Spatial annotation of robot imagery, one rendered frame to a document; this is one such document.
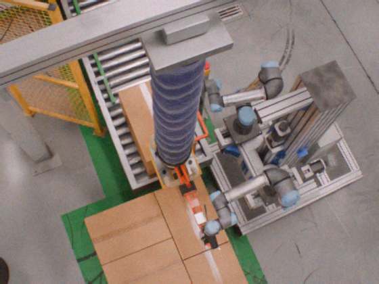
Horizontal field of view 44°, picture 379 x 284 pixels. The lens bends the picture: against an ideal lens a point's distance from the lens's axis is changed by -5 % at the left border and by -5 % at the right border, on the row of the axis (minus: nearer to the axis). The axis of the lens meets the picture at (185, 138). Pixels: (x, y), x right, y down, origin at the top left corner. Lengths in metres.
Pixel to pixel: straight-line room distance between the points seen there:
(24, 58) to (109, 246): 2.53
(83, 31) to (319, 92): 1.50
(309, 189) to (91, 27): 2.45
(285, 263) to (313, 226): 0.44
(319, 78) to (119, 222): 2.00
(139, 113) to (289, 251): 1.88
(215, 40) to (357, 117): 3.45
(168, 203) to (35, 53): 2.54
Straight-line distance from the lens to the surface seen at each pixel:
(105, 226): 3.90
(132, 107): 3.71
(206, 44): 1.73
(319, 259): 4.59
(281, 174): 2.86
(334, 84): 2.74
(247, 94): 3.06
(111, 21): 1.58
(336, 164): 4.57
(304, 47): 5.22
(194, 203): 3.18
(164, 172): 3.32
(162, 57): 1.70
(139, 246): 3.86
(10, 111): 3.58
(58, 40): 1.57
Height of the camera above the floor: 4.37
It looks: 71 degrees down
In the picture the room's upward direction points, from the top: 5 degrees clockwise
